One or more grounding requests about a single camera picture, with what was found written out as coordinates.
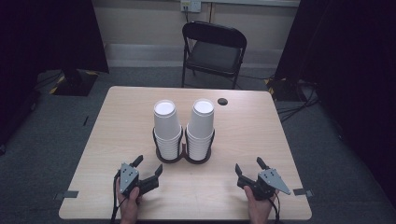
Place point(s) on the black stand base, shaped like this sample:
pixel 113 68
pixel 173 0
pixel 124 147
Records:
pixel 74 82
pixel 285 88

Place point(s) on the grey tape strip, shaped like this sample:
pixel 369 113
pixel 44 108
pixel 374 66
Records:
pixel 67 195
pixel 302 192

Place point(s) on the dark curtain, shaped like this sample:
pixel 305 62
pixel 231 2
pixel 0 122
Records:
pixel 37 46
pixel 351 62

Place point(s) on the person's right hand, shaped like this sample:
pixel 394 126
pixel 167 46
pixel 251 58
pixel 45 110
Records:
pixel 258 207

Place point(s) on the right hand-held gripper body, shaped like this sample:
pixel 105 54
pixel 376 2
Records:
pixel 267 183

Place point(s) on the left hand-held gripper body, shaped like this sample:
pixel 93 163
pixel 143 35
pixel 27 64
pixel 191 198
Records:
pixel 129 179

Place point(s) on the white paper cup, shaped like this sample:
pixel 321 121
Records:
pixel 201 119

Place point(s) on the black double cup holder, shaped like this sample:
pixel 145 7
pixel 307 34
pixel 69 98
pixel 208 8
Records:
pixel 162 159

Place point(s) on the person's left hand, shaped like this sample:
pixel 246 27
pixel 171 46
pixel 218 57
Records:
pixel 130 205

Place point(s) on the white wall socket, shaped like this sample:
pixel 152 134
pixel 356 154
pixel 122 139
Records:
pixel 190 5

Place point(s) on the black folding chair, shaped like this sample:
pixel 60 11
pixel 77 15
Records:
pixel 214 56

